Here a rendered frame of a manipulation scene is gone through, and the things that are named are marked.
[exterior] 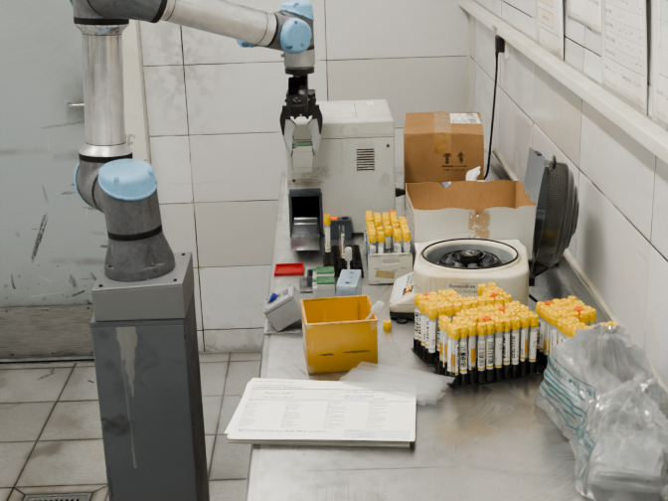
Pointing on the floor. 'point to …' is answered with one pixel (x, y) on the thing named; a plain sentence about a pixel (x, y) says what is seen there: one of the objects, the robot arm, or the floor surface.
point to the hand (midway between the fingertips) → (302, 151)
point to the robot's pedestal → (151, 408)
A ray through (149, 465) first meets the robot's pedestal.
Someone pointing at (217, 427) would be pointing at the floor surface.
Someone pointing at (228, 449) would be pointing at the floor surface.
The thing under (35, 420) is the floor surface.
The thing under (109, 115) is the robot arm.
